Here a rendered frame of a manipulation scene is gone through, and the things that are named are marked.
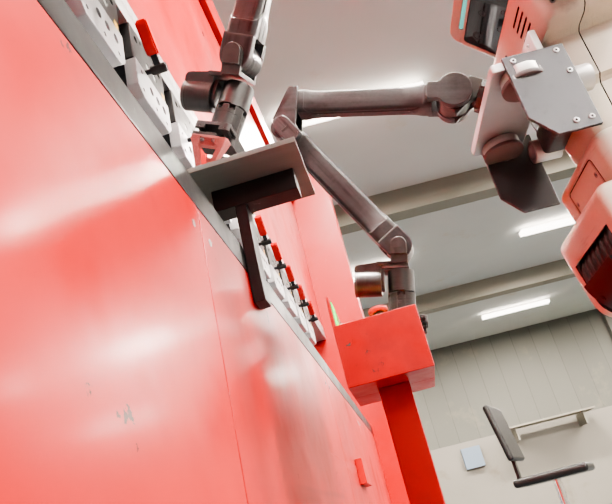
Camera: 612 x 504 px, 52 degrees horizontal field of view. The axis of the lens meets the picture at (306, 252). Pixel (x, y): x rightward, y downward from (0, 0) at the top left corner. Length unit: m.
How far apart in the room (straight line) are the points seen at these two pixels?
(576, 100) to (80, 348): 0.85
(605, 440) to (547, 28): 12.45
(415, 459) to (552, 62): 0.71
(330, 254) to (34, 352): 3.04
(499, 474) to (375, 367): 11.75
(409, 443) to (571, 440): 12.07
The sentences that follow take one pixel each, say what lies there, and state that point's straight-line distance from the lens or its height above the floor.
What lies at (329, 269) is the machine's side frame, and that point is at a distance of 3.33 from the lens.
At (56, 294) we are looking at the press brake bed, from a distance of 0.41.
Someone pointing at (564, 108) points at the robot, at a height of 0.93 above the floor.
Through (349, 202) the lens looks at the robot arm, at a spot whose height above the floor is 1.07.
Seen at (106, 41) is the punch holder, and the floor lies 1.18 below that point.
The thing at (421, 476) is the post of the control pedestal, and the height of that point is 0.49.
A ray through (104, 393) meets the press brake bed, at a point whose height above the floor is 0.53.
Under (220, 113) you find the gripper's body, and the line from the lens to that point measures 1.14.
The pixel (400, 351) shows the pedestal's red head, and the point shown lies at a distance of 1.17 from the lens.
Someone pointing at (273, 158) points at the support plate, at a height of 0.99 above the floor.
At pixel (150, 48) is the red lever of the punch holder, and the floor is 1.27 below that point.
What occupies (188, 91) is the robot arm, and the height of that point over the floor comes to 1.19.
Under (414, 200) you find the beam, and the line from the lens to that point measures 6.45.
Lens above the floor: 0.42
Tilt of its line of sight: 25 degrees up
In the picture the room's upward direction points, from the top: 14 degrees counter-clockwise
